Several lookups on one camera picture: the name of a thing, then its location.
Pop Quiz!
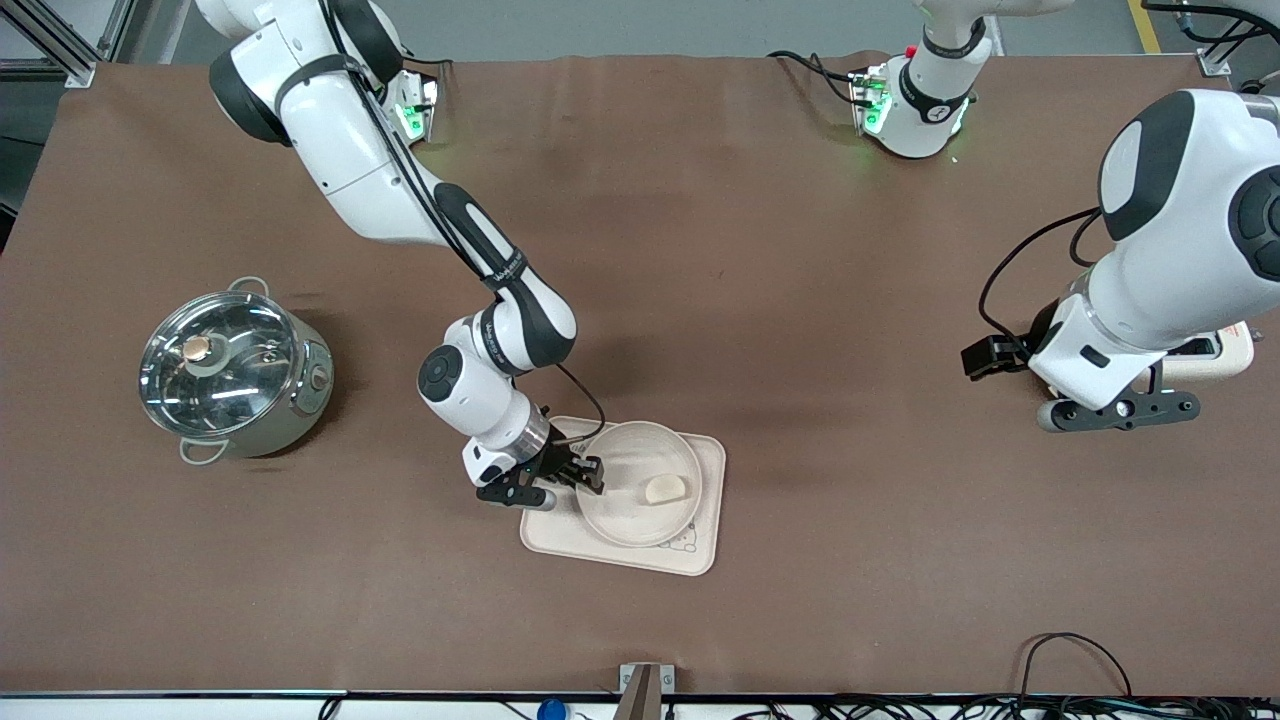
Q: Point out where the cream rabbit print tray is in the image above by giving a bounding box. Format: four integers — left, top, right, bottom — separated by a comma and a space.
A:
519, 416, 727, 578

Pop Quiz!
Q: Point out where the round cream plate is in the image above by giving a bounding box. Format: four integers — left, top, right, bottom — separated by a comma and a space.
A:
575, 420, 704, 549

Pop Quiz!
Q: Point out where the cream two-slot toaster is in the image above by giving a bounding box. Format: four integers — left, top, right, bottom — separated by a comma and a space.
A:
1160, 322, 1257, 386

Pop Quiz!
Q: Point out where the stainless steel pot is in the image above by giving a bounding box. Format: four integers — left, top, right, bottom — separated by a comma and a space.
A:
138, 276, 336, 467

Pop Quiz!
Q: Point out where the metal camera bracket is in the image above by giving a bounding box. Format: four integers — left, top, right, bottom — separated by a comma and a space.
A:
618, 662, 677, 720

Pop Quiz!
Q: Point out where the glass pot lid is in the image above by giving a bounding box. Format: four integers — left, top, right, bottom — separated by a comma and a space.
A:
139, 291, 306, 441

